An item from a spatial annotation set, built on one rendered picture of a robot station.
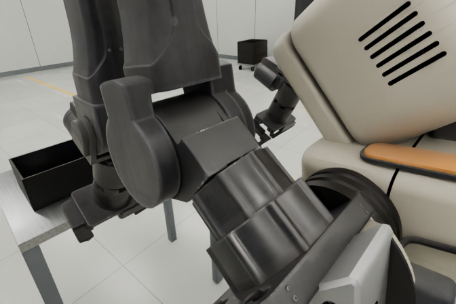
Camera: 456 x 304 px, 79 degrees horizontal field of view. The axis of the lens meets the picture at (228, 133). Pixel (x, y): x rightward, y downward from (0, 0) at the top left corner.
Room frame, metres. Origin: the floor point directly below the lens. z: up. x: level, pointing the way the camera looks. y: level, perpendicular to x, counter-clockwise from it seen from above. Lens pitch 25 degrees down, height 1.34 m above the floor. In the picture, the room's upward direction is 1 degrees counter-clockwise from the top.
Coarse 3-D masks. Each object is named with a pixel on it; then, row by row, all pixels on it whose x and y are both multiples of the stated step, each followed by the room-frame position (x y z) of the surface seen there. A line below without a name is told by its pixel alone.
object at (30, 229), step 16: (0, 176) 0.83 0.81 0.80; (0, 192) 0.74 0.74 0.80; (16, 192) 0.74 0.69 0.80; (16, 208) 0.66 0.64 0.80; (32, 208) 0.66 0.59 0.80; (48, 208) 0.66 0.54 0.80; (16, 224) 0.59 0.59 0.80; (32, 224) 0.59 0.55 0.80; (48, 224) 0.59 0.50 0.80; (64, 224) 0.60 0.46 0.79; (16, 240) 0.53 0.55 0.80; (32, 240) 0.54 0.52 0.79; (32, 256) 0.53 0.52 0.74; (32, 272) 0.52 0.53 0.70; (48, 272) 0.54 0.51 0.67; (48, 288) 0.53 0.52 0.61
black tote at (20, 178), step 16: (64, 144) 0.87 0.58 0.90; (16, 160) 0.77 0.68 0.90; (32, 160) 0.80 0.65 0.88; (48, 160) 0.83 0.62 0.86; (64, 160) 0.86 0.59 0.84; (80, 160) 0.75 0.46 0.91; (16, 176) 0.72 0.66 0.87; (32, 176) 0.66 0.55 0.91; (48, 176) 0.69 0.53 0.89; (64, 176) 0.71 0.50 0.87; (80, 176) 0.74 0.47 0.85; (32, 192) 0.65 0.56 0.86; (48, 192) 0.68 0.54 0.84; (64, 192) 0.70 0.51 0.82
